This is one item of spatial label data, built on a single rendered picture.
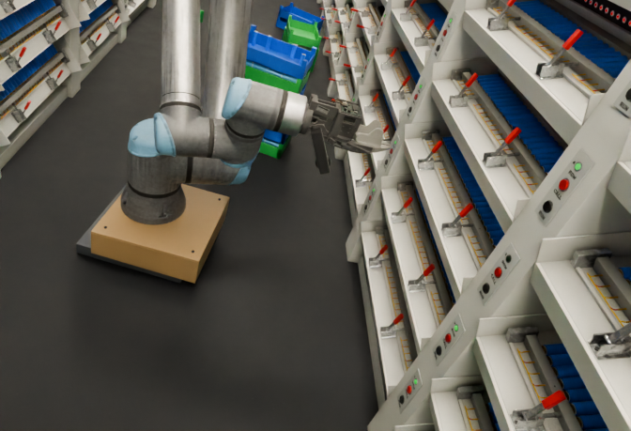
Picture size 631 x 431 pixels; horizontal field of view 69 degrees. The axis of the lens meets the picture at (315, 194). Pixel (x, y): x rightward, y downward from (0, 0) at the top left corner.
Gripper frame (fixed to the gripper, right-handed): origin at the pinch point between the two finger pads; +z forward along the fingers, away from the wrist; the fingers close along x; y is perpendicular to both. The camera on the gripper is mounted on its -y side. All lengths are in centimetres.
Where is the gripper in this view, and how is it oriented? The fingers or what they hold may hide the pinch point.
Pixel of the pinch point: (383, 148)
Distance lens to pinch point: 106.7
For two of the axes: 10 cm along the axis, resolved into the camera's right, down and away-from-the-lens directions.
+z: 9.5, 2.3, 2.1
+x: -0.3, -6.0, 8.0
